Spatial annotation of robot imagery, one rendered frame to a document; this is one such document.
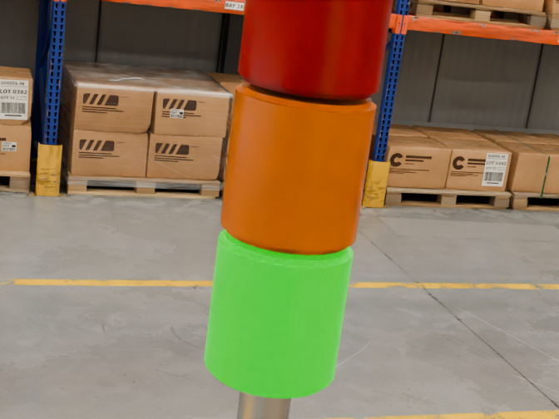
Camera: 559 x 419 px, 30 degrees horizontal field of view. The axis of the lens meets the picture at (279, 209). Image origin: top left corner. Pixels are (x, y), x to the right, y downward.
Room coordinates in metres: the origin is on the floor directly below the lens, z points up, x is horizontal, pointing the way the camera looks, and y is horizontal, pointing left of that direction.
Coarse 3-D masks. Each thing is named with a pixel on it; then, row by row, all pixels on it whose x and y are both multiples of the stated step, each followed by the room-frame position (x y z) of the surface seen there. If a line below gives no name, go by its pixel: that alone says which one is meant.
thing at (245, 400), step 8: (240, 392) 0.36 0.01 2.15; (240, 400) 0.36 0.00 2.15; (248, 400) 0.36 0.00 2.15; (256, 400) 0.35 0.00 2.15; (264, 400) 0.35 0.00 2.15; (272, 400) 0.35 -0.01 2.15; (280, 400) 0.36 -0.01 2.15; (288, 400) 0.36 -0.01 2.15; (240, 408) 0.36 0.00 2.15; (248, 408) 0.36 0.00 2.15; (256, 408) 0.35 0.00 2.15; (264, 408) 0.35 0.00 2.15; (272, 408) 0.35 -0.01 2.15; (280, 408) 0.36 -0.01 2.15; (288, 408) 0.36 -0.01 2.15; (240, 416) 0.36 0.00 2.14; (248, 416) 0.36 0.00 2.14; (256, 416) 0.35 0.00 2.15; (264, 416) 0.35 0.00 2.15; (272, 416) 0.35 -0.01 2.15; (280, 416) 0.36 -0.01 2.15; (288, 416) 0.36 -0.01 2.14
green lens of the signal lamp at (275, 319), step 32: (224, 256) 0.35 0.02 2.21; (256, 256) 0.34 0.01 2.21; (288, 256) 0.34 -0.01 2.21; (320, 256) 0.35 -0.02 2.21; (352, 256) 0.36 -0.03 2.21; (224, 288) 0.35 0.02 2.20; (256, 288) 0.34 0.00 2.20; (288, 288) 0.34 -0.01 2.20; (320, 288) 0.34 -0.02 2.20; (224, 320) 0.35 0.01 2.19; (256, 320) 0.34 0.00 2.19; (288, 320) 0.34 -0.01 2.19; (320, 320) 0.34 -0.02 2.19; (224, 352) 0.35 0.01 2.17; (256, 352) 0.34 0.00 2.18; (288, 352) 0.34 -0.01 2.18; (320, 352) 0.35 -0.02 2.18; (256, 384) 0.34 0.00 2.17; (288, 384) 0.34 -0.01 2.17; (320, 384) 0.35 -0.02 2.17
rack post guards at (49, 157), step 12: (48, 156) 7.53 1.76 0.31; (60, 156) 7.57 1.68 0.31; (48, 168) 7.53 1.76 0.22; (60, 168) 7.58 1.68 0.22; (372, 168) 8.43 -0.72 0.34; (384, 168) 8.45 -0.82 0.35; (36, 180) 7.57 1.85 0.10; (48, 180) 7.53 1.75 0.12; (372, 180) 8.42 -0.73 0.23; (384, 180) 8.46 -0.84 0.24; (36, 192) 7.53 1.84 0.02; (48, 192) 7.53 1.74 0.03; (372, 192) 8.42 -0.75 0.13; (384, 192) 8.47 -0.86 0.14; (372, 204) 8.43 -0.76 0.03
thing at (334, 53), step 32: (256, 0) 0.35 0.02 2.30; (288, 0) 0.34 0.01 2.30; (320, 0) 0.34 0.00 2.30; (352, 0) 0.34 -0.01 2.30; (384, 0) 0.35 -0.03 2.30; (256, 32) 0.35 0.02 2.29; (288, 32) 0.34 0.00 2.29; (320, 32) 0.34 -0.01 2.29; (352, 32) 0.34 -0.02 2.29; (384, 32) 0.35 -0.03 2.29; (256, 64) 0.35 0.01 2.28; (288, 64) 0.34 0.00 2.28; (320, 64) 0.34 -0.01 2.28; (352, 64) 0.34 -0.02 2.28; (320, 96) 0.34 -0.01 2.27; (352, 96) 0.35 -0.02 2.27
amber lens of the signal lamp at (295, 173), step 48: (240, 96) 0.35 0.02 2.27; (288, 96) 0.35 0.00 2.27; (240, 144) 0.35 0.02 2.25; (288, 144) 0.34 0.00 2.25; (336, 144) 0.34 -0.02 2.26; (240, 192) 0.35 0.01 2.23; (288, 192) 0.34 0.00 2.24; (336, 192) 0.34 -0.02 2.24; (240, 240) 0.35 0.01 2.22; (288, 240) 0.34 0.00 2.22; (336, 240) 0.35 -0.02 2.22
